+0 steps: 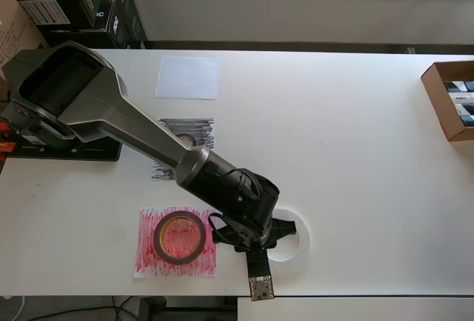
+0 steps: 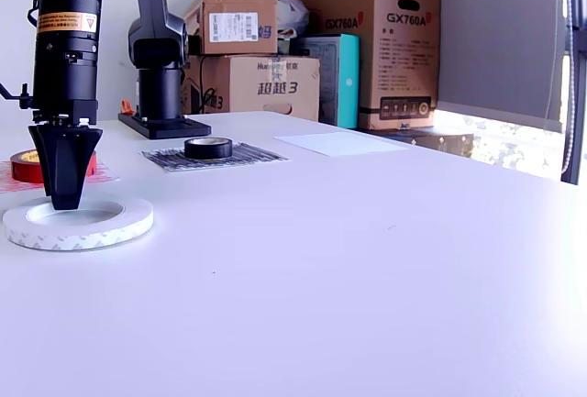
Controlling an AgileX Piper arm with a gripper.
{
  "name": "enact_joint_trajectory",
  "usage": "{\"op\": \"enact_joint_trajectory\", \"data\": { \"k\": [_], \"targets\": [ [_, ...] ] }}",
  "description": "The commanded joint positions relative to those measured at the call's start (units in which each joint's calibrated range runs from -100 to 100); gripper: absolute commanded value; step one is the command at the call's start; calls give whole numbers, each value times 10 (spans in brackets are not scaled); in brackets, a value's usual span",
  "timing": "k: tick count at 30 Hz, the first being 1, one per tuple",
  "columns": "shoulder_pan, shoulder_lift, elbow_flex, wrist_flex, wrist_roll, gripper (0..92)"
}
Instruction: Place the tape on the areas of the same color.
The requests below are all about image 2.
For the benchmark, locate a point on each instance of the black tape roll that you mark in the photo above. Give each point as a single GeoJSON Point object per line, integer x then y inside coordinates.
{"type": "Point", "coordinates": [208, 151]}

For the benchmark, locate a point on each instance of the plain white paper sheet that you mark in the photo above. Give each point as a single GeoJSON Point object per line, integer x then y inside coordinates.
{"type": "Point", "coordinates": [339, 144]}

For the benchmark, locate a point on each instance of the white tape roll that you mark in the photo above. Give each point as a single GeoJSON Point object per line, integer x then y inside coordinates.
{"type": "Point", "coordinates": [91, 236]}

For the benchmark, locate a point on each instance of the teal and black carton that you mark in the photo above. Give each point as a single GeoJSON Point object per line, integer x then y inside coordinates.
{"type": "Point", "coordinates": [351, 80]}

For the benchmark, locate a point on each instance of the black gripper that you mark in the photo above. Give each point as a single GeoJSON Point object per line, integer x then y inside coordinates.
{"type": "Point", "coordinates": [64, 113]}

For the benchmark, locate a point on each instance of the grey roller blind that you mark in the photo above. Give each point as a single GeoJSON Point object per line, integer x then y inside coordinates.
{"type": "Point", "coordinates": [495, 39]}

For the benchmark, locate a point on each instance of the camera board on black bracket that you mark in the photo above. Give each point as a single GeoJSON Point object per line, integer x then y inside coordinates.
{"type": "Point", "coordinates": [25, 96]}

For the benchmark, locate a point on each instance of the orange clamp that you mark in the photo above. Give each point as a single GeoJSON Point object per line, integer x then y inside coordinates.
{"type": "Point", "coordinates": [128, 106]}

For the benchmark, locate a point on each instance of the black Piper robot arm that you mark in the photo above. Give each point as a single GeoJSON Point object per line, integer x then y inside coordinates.
{"type": "Point", "coordinates": [69, 71]}

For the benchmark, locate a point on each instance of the brown Huntkey cardboard box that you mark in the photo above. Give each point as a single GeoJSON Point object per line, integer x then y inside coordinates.
{"type": "Point", "coordinates": [243, 71]}

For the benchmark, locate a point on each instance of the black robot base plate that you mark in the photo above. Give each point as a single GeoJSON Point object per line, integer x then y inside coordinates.
{"type": "Point", "coordinates": [174, 130]}

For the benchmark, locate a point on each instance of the dark window frame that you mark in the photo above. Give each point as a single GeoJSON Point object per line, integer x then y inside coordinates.
{"type": "Point", "coordinates": [581, 140]}

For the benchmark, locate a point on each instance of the red scribbled paper sheet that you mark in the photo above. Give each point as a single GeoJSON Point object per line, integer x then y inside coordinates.
{"type": "Point", "coordinates": [103, 177]}

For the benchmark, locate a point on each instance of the white plastic bag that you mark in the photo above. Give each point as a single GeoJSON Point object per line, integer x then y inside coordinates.
{"type": "Point", "coordinates": [293, 14]}

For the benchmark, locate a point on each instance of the tall GX760A cardboard box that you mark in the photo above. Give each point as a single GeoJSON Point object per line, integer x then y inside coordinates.
{"type": "Point", "coordinates": [403, 71]}

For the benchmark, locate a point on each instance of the black scribbled paper sheet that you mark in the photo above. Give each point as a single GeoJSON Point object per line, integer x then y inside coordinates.
{"type": "Point", "coordinates": [257, 158]}

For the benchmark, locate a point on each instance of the red tape roll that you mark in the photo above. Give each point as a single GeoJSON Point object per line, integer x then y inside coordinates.
{"type": "Point", "coordinates": [23, 170]}

